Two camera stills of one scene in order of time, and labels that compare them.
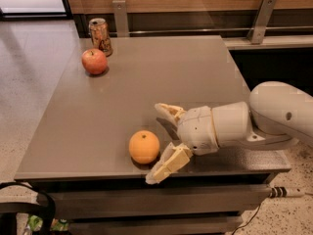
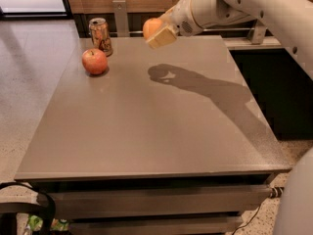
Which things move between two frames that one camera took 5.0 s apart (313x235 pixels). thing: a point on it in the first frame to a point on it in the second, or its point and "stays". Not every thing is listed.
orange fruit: [144, 147] to [150, 25]
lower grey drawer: [155, 225] stays
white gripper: [197, 130] to [181, 18]
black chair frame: [10, 210] stays
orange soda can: [100, 35] stays
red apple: [94, 61] stays
